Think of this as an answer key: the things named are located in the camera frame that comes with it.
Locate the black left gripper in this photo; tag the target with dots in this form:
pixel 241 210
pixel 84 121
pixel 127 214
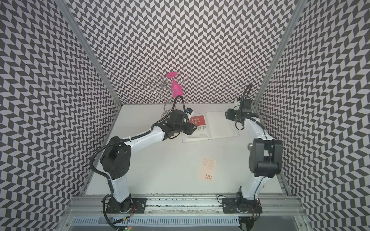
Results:
pixel 191 128

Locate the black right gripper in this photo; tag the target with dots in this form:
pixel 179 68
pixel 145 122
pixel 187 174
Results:
pixel 229 114

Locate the red square card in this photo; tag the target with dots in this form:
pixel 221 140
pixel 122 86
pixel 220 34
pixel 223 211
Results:
pixel 198 120

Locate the white photo album bicycle cover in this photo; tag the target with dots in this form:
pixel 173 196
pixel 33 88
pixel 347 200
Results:
pixel 218 126

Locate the pale pink card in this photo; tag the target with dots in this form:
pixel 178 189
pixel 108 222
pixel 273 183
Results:
pixel 207 170

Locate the white calligraphy card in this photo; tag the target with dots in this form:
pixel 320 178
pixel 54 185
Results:
pixel 200 133

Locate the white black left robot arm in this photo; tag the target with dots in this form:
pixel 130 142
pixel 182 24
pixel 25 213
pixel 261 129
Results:
pixel 112 161

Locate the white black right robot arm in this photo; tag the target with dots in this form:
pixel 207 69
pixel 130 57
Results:
pixel 265 158

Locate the pink plastic cup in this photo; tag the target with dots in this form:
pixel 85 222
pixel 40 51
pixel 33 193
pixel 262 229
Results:
pixel 176 87

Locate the chrome wire cup stand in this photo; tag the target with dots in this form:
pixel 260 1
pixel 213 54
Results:
pixel 162 86

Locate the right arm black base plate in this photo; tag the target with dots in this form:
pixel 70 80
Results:
pixel 230 206

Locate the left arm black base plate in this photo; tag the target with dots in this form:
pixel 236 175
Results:
pixel 138 206

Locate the aluminium front rail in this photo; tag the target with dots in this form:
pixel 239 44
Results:
pixel 273 204

